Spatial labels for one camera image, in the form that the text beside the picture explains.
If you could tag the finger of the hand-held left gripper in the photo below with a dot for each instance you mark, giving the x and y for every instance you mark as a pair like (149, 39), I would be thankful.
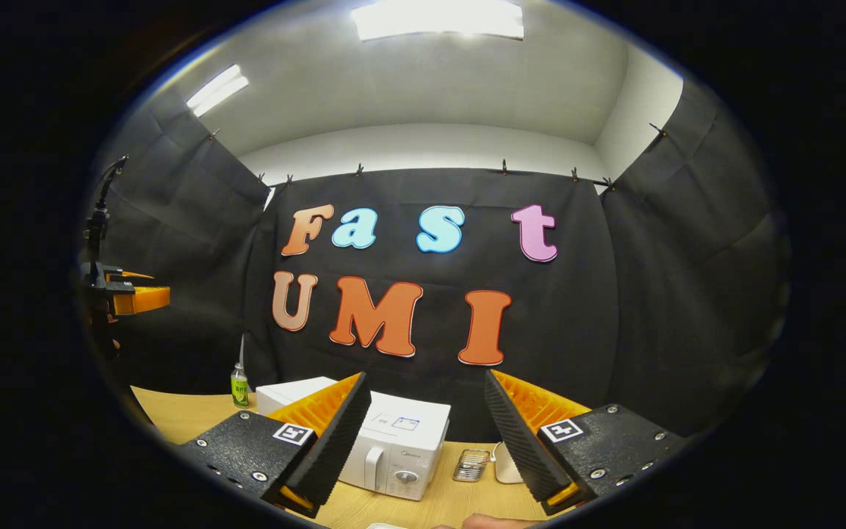
(145, 300)
(129, 275)

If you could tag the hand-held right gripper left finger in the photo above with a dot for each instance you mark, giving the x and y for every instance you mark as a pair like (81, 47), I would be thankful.
(338, 441)

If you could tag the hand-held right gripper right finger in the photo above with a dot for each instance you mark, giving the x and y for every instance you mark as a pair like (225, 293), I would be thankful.
(515, 441)

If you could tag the white microwave oven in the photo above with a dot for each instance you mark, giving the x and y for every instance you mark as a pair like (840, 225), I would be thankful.
(401, 448)

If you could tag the white toaster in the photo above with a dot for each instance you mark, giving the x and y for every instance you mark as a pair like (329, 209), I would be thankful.
(507, 466)

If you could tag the white plate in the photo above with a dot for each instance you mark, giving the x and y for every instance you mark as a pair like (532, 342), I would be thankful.
(386, 526)

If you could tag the green label drink bottle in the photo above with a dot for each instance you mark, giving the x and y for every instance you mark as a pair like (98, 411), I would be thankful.
(239, 389)

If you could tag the small ceiling light panel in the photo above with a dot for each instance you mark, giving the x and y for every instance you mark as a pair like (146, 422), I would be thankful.
(217, 90)

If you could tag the large ceiling light panel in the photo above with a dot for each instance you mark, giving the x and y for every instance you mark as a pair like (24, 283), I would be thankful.
(438, 18)

